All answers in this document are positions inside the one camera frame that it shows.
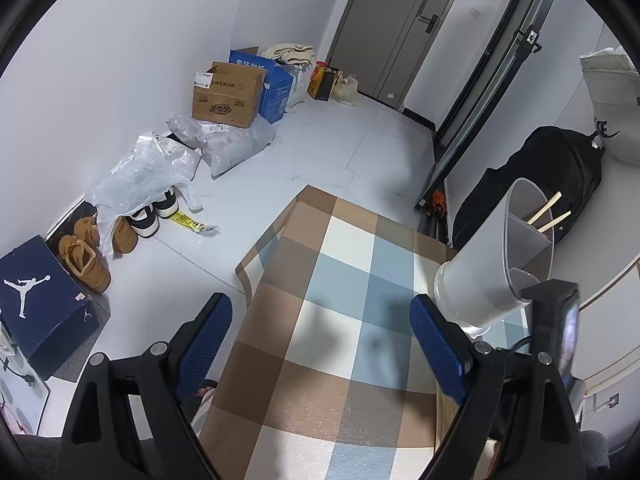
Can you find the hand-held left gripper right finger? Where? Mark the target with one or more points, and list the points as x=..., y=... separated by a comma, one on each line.
x=436, y=347

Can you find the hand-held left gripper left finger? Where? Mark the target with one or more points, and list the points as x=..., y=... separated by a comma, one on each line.
x=206, y=337

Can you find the white divided utensil holder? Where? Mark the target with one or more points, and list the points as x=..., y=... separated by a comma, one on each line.
x=480, y=270

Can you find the person's right forearm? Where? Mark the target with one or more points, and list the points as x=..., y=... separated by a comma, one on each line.
x=596, y=455

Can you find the white curved-edge furniture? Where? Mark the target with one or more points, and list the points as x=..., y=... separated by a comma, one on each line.
x=612, y=320

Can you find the wooden chopstick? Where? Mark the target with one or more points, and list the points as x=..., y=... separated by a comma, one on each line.
x=554, y=221
x=546, y=207

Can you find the checked tablecloth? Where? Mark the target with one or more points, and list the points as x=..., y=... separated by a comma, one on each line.
x=330, y=320

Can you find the yellow paper strip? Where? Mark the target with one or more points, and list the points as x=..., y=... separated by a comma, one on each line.
x=187, y=220

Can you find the tan suede shoe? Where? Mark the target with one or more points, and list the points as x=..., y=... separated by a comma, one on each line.
x=85, y=265
x=124, y=235
x=86, y=230

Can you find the black and white sneaker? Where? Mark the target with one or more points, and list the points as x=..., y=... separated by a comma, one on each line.
x=142, y=220
x=165, y=205

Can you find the black backpack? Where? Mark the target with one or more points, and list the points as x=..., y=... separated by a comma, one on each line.
x=540, y=170

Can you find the navy shoe box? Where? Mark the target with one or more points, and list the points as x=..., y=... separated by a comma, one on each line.
x=40, y=305

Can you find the clear crumpled plastic bag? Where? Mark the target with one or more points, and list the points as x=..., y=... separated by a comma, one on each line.
x=130, y=185

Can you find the white plastic parcel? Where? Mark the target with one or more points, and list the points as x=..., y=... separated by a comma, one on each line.
x=172, y=155

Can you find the grey plastic parcel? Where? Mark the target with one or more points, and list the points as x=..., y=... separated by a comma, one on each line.
x=235, y=147

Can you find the white tote bag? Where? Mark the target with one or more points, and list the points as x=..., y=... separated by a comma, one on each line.
x=612, y=95

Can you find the brown cardboard box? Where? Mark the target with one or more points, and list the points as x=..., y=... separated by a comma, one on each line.
x=227, y=97

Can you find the blue cardboard box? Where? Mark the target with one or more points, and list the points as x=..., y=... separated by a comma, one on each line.
x=277, y=95

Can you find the white plastic bag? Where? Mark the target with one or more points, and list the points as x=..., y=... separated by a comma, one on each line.
x=297, y=87

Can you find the clear bag with food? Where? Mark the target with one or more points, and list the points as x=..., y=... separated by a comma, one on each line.
x=346, y=90

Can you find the yellow shopping bag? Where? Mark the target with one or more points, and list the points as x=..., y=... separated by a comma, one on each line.
x=321, y=84

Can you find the beige folded cloth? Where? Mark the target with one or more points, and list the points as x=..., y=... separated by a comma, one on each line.
x=290, y=54

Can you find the grey door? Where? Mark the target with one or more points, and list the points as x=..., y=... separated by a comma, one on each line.
x=395, y=25

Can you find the wall socket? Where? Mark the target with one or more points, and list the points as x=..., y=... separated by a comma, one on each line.
x=607, y=403

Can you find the orange object by rail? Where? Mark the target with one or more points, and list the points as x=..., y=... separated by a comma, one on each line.
x=437, y=202

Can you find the black sliding door frame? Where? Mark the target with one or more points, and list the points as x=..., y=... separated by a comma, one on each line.
x=477, y=87

